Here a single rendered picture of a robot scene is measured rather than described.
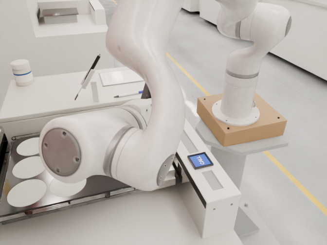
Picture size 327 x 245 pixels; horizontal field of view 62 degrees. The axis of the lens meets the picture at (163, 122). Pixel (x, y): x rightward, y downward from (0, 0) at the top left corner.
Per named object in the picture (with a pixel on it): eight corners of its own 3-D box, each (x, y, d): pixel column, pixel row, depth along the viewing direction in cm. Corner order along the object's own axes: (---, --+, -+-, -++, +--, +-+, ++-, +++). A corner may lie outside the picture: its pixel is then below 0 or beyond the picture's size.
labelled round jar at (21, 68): (15, 87, 115) (9, 65, 110) (17, 80, 121) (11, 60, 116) (33, 85, 117) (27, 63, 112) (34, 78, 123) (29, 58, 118)
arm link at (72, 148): (151, 118, 42) (101, 100, 45) (101, 134, 30) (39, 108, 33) (138, 167, 45) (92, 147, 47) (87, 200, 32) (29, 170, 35)
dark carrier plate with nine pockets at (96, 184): (-3, 218, 69) (-3, 216, 68) (14, 140, 96) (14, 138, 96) (132, 186, 78) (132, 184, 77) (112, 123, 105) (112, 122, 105)
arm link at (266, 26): (232, 61, 108) (241, -4, 94) (281, 72, 100) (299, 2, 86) (220, 73, 100) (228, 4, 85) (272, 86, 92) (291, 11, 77)
